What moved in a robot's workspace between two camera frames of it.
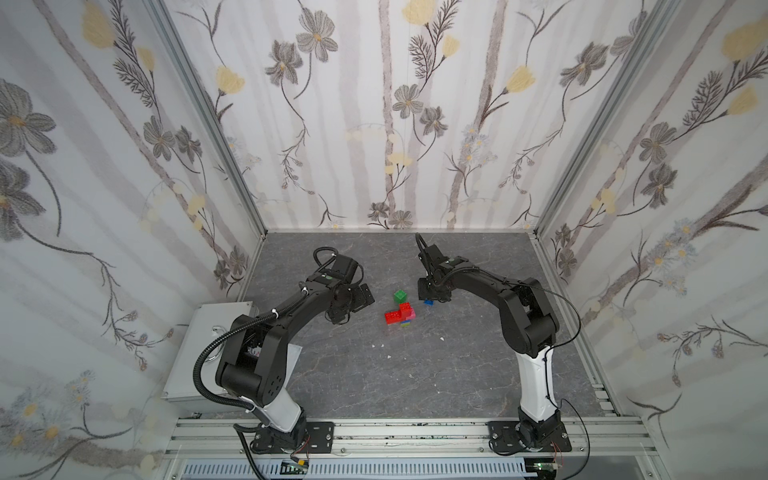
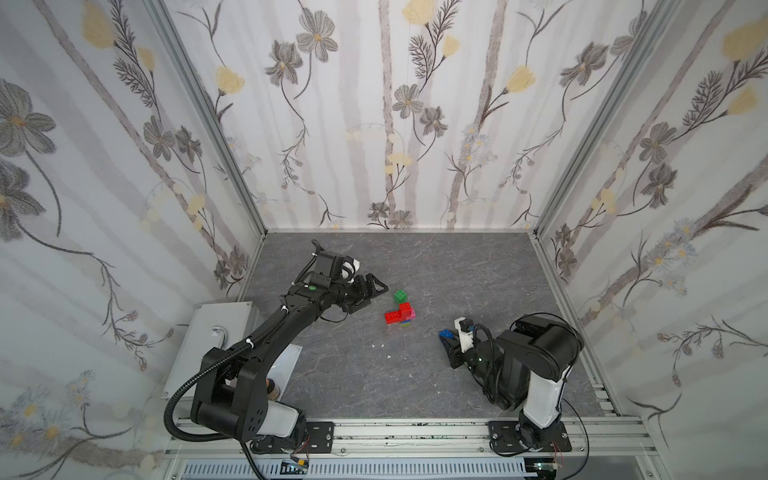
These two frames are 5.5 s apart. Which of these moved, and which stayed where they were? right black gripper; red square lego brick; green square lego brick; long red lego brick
Moved: right black gripper
Stayed: red square lego brick; long red lego brick; green square lego brick
